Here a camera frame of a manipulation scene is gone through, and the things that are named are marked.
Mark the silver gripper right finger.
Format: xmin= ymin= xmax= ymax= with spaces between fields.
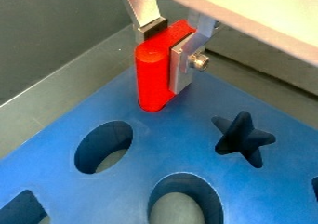
xmin=169 ymin=10 xmax=217 ymax=94

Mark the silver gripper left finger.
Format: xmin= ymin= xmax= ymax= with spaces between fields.
xmin=123 ymin=0 xmax=169 ymax=44

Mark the red square-circle peg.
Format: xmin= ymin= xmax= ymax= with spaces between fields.
xmin=134 ymin=20 xmax=195 ymax=112

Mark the grey metal tray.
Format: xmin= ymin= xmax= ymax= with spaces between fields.
xmin=0 ymin=0 xmax=318 ymax=158

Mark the blue shape sorter board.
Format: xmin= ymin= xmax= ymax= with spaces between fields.
xmin=0 ymin=71 xmax=318 ymax=224

